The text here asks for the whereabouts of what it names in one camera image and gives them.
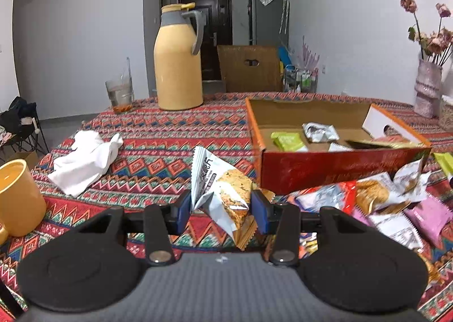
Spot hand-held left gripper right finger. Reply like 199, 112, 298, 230
251, 189, 370, 268

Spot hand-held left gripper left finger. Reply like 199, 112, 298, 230
76, 190, 193, 266

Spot orange snack packet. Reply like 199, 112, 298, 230
234, 189, 276, 251

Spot white cracker packet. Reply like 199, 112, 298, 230
190, 146, 257, 240

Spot large red snack bag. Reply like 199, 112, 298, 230
287, 180, 357, 218

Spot red cardboard box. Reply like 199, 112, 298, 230
245, 97, 432, 196

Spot lime green packet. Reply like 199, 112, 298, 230
271, 132, 308, 153

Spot silver packet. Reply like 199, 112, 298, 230
302, 123, 339, 143

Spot pile of mixed snacks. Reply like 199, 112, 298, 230
286, 153, 453, 285

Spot gold packet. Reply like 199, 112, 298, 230
345, 138, 425, 150

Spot crumpled white cloth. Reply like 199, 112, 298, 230
47, 130, 124, 198

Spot clear drinking glass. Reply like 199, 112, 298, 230
105, 76, 134, 115

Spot brown cardboard carton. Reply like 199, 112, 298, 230
217, 45, 284, 93

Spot yellow thermos jug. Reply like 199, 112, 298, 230
153, 3, 206, 111

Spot blue plastic item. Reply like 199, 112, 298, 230
278, 46, 294, 66

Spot purple dried grass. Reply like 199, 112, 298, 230
295, 36, 321, 69

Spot yellow mug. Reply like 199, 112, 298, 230
0, 158, 47, 245

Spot black folding chair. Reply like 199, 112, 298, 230
0, 96, 50, 156

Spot black door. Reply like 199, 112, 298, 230
178, 0, 233, 82

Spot grey refrigerator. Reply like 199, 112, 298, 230
249, 0, 290, 48

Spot folded umbrella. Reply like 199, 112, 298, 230
279, 0, 291, 35

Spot pink textured vase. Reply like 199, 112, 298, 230
414, 59, 443, 118

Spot clear jar of grain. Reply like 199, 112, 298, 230
439, 95, 453, 129

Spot dried pink roses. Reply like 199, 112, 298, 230
398, 0, 453, 67

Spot wire rack trolley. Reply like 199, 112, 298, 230
283, 65, 319, 93

